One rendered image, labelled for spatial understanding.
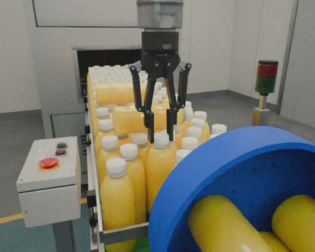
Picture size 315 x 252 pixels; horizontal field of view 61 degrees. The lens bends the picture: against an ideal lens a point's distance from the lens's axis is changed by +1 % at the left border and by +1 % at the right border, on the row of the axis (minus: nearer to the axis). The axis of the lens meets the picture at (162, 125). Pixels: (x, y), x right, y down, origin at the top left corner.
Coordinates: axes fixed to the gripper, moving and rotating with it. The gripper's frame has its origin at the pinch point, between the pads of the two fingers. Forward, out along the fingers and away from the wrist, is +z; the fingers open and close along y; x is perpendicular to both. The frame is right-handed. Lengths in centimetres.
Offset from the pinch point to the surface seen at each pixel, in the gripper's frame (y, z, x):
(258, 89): 38.3, -2.2, 18.8
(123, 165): -9.7, 4.3, -7.8
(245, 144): 1.9, -8.1, -29.7
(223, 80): 258, 79, 434
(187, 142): 6.1, 4.1, -1.4
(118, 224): -11.5, 16.4, -9.9
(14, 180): -89, 115, 196
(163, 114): 2.5, -0.6, 6.4
